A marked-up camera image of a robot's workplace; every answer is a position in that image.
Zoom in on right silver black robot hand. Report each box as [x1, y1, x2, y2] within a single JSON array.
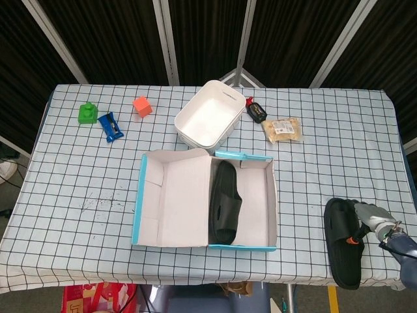
[[347, 201, 396, 246]]

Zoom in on black slipper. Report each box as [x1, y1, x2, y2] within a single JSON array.
[[208, 160, 244, 245], [324, 198, 366, 290]]

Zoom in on light blue shoe box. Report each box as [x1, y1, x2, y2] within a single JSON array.
[[131, 149, 280, 252]]

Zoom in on metal table leg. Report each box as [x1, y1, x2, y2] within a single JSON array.
[[286, 283, 296, 313]]

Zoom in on beige snack packet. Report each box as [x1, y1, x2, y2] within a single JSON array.
[[261, 117, 304, 143]]

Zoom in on brown paper bag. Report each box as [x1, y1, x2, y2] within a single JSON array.
[[218, 280, 254, 296]]

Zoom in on black bottle with red cap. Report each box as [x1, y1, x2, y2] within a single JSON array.
[[244, 96, 268, 124]]

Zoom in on dark blue chair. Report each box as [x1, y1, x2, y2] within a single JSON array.
[[162, 282, 271, 313]]

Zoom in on white plastic storage bin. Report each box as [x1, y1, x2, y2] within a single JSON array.
[[174, 80, 247, 154]]

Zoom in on grey metal screen foot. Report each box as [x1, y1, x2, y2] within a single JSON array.
[[220, 67, 266, 88]]

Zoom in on orange cube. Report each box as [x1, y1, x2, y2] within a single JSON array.
[[132, 95, 154, 118]]

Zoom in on blue toy piece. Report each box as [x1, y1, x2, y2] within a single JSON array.
[[97, 112, 126, 143]]

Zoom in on red patterned bag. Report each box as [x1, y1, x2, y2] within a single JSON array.
[[61, 282, 139, 313]]

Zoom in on white checkered tablecloth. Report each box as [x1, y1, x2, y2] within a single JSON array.
[[0, 83, 417, 291]]

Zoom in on green toy block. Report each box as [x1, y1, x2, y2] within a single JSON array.
[[78, 101, 99, 125]]

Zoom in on black folding screen white frame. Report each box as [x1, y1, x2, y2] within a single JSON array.
[[0, 0, 417, 157]]

